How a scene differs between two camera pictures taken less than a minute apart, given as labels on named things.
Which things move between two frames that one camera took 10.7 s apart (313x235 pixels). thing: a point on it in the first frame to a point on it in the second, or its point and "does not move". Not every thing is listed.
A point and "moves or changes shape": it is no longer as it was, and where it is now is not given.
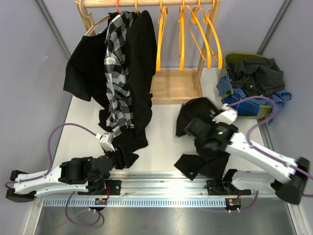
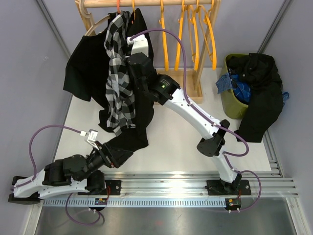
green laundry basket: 264,110 to 232,106
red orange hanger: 118,6 does not move
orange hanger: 164,13 moves or changes shape
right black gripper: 210,123 to 131,74
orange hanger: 136,7 to 134,11
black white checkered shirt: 117,89 does not move
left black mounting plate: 113,187 does not move
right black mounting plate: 221,187 does not move
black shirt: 205,161 to 260,72
